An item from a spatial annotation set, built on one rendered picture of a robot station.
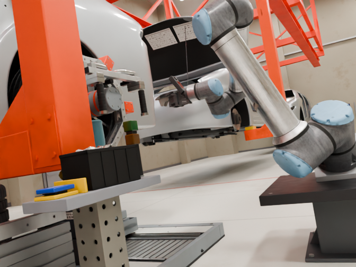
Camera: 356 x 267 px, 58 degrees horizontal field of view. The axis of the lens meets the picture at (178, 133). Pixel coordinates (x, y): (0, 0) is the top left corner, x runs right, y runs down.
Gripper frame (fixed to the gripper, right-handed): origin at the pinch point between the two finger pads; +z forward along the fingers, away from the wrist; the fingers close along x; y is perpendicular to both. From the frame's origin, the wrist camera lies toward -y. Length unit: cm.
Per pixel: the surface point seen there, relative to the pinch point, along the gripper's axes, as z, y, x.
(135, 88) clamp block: 11.8, -7.9, -2.5
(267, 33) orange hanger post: -1, -122, 344
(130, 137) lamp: -21, 23, -57
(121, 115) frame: 31.2, 3.4, 6.0
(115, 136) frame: 30.8, 16.3, -2.9
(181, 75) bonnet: 141, -91, 321
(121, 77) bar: 11.4, -12.7, -14.6
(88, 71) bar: 11.8, -12.9, -38.2
